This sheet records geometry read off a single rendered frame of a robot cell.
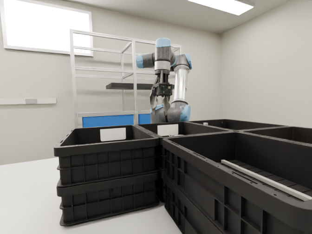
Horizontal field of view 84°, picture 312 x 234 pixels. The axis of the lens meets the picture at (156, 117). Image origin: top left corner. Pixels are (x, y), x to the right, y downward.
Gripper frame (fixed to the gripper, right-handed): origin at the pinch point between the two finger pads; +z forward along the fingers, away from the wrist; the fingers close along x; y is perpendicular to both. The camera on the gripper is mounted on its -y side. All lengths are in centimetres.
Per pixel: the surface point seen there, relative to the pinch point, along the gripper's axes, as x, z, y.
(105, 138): -25.4, 13.4, -7.2
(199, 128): 17.7, 7.1, 9.2
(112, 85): -8, -33, -174
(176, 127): 13.2, 8.5, -7.3
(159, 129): 3.0, 9.2, -7.3
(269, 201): -11, 8, 67
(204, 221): -10, 19, 54
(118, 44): 9, -122, -262
